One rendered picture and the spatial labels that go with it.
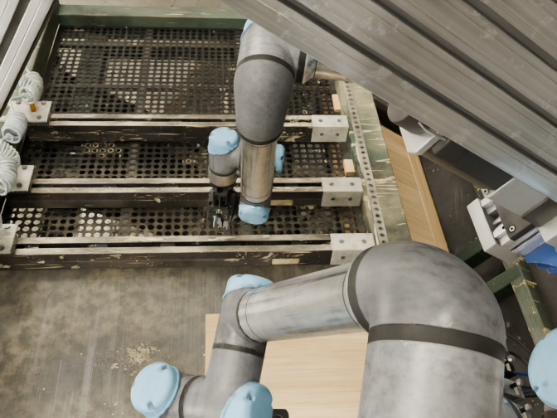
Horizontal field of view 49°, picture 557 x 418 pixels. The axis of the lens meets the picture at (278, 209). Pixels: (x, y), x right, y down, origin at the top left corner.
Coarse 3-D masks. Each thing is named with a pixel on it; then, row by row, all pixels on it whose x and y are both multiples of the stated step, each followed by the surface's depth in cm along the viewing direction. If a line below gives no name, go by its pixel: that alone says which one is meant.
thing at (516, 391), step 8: (520, 344) 162; (512, 352) 160; (528, 352) 160; (512, 360) 149; (512, 368) 152; (504, 376) 152; (512, 376) 152; (528, 376) 156; (504, 384) 146; (512, 384) 146; (520, 384) 145; (504, 392) 144; (512, 392) 146; (520, 392) 148; (528, 392) 155; (512, 400) 148; (520, 400) 148; (520, 408) 144; (528, 408) 141; (528, 416) 144
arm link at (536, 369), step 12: (552, 336) 83; (540, 348) 84; (552, 348) 83; (540, 360) 83; (552, 360) 82; (528, 372) 84; (540, 372) 82; (552, 372) 81; (540, 384) 81; (552, 384) 80; (540, 396) 81; (552, 396) 79; (552, 408) 81
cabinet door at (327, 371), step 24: (336, 336) 162; (360, 336) 162; (264, 360) 156; (288, 360) 156; (312, 360) 157; (336, 360) 157; (360, 360) 158; (264, 384) 151; (288, 384) 152; (312, 384) 152; (336, 384) 153; (360, 384) 153; (288, 408) 148; (312, 408) 148; (336, 408) 148
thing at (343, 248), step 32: (0, 224) 160; (0, 256) 166; (32, 256) 167; (64, 256) 168; (96, 256) 169; (128, 256) 170; (160, 256) 171; (192, 256) 172; (224, 256) 173; (256, 256) 174; (288, 256) 175; (320, 256) 176; (352, 256) 177
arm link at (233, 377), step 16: (224, 352) 83; (240, 352) 83; (208, 368) 84; (224, 368) 82; (240, 368) 82; (256, 368) 84; (192, 384) 84; (208, 384) 83; (224, 384) 81; (240, 384) 82; (256, 384) 82; (192, 400) 83; (208, 400) 81; (224, 400) 80; (240, 400) 79; (256, 400) 80; (272, 400) 83; (192, 416) 82; (208, 416) 81; (224, 416) 79; (240, 416) 78; (256, 416) 80
